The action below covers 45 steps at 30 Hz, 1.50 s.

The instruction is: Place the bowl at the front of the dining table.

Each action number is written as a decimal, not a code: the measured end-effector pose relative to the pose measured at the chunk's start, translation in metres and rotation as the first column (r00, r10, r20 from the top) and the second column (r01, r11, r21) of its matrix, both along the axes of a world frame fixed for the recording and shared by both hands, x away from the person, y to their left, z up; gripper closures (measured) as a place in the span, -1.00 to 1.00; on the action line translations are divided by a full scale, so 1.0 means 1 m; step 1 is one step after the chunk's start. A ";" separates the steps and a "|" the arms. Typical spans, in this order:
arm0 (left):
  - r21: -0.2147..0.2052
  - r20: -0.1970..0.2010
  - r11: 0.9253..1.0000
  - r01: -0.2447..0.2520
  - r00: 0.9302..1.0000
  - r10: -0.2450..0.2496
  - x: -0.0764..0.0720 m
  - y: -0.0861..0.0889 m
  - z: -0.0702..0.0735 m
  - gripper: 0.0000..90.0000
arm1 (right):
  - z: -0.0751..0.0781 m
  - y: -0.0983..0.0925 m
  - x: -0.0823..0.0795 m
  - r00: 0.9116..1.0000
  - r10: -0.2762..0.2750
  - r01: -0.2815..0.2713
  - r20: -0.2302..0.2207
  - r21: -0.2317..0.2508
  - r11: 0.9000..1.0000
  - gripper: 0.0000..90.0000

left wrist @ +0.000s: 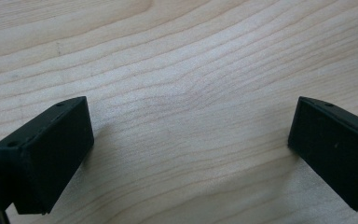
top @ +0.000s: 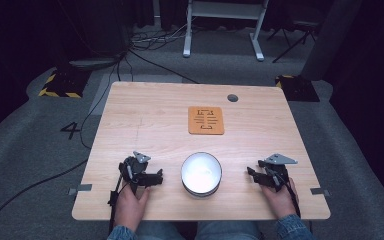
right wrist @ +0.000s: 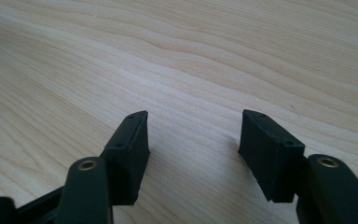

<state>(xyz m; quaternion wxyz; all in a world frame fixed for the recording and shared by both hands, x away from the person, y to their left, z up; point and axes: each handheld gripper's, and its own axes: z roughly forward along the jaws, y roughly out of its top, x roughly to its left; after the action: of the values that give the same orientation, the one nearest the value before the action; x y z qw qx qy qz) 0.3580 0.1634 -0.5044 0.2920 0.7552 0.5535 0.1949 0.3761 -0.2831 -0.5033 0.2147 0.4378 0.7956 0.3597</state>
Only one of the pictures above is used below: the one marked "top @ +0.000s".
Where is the black yellow striped base plate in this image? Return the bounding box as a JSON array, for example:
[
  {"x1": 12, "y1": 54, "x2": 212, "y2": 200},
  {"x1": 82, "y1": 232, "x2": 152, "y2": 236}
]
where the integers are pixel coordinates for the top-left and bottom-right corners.
[
  {"x1": 37, "y1": 67, "x2": 92, "y2": 99},
  {"x1": 274, "y1": 74, "x2": 321, "y2": 103}
]

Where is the bundle of floor cables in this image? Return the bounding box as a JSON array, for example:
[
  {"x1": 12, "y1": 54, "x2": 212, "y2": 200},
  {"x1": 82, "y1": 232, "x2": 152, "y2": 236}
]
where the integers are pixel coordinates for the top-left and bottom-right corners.
[{"x1": 128, "y1": 19, "x2": 201, "y2": 85}]

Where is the hand-held gripper cable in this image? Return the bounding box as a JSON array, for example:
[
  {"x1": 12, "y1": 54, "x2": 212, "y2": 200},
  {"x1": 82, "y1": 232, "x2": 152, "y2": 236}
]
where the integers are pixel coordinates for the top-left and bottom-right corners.
[
  {"x1": 107, "y1": 173, "x2": 129, "y2": 234},
  {"x1": 274, "y1": 171, "x2": 303, "y2": 218}
]

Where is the white metal desk frame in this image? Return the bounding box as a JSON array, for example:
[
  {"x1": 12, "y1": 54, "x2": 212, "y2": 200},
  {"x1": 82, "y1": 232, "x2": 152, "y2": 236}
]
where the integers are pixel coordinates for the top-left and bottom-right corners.
[{"x1": 182, "y1": 0, "x2": 271, "y2": 63}]

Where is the grey tape strip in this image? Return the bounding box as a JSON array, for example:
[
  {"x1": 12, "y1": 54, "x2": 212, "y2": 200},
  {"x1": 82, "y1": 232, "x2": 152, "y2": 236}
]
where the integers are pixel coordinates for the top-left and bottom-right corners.
[
  {"x1": 67, "y1": 183, "x2": 94, "y2": 196},
  {"x1": 309, "y1": 187, "x2": 332, "y2": 197}
]

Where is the person's left hand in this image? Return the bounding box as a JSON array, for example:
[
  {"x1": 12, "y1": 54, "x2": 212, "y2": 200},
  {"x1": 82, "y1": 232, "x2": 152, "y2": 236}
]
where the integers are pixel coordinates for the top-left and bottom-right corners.
[{"x1": 114, "y1": 182, "x2": 151, "y2": 232}]

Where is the orange square coaster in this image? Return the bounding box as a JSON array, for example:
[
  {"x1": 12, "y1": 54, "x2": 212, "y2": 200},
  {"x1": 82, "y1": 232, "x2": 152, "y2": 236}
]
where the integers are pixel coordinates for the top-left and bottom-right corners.
[{"x1": 187, "y1": 105, "x2": 225, "y2": 136}]

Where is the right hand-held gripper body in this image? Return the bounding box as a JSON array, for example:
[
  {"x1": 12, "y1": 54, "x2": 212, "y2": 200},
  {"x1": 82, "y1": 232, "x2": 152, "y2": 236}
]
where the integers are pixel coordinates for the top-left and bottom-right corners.
[{"x1": 262, "y1": 152, "x2": 299, "y2": 194}]

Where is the right hand-held gripper cable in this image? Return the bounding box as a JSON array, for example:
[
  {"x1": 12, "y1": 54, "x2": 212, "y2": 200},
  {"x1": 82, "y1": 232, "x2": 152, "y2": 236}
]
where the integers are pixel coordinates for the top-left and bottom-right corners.
[{"x1": 274, "y1": 171, "x2": 303, "y2": 218}]

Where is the person's right hand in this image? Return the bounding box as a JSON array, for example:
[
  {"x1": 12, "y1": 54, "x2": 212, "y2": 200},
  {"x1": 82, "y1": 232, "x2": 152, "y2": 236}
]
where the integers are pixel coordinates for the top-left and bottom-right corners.
[{"x1": 260, "y1": 177, "x2": 300, "y2": 220}]

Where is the left hand-held gripper cable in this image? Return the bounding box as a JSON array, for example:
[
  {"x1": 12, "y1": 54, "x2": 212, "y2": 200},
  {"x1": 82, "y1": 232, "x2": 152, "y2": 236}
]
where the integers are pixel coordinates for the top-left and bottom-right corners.
[{"x1": 107, "y1": 173, "x2": 129, "y2": 234}]

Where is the white round bowl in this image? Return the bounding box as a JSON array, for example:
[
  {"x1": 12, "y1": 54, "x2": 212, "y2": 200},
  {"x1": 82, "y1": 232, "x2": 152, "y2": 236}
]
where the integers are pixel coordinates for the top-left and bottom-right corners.
[{"x1": 180, "y1": 151, "x2": 223, "y2": 198}]

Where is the grey slanted post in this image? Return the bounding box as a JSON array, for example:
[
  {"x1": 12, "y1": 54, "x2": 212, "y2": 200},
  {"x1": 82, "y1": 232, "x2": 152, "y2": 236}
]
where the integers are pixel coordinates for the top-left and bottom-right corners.
[{"x1": 300, "y1": 0, "x2": 364, "y2": 82}]

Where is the flat dark stand base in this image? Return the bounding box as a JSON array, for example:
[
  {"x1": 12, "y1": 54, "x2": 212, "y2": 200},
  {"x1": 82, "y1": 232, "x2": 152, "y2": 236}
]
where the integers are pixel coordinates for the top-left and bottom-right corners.
[{"x1": 67, "y1": 57, "x2": 125, "y2": 72}]

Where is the long black floor cable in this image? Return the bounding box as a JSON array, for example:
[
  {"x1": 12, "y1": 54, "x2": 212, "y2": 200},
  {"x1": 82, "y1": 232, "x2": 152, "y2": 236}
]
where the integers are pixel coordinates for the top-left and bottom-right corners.
[{"x1": 0, "y1": 157, "x2": 90, "y2": 236}]

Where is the black tripod stand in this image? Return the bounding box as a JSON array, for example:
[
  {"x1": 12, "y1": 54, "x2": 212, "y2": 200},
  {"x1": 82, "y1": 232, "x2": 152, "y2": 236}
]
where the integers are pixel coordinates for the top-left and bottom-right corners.
[{"x1": 266, "y1": 19, "x2": 318, "y2": 64}]

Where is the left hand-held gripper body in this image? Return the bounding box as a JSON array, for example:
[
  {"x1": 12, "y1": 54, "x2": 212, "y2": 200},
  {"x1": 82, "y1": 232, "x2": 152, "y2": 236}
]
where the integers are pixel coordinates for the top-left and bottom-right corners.
[{"x1": 118, "y1": 151, "x2": 152, "y2": 195}]

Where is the thin black floor cable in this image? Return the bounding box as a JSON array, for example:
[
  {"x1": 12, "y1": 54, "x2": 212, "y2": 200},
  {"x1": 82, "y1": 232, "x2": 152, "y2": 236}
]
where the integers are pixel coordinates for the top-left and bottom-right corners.
[{"x1": 79, "y1": 61, "x2": 129, "y2": 151}]

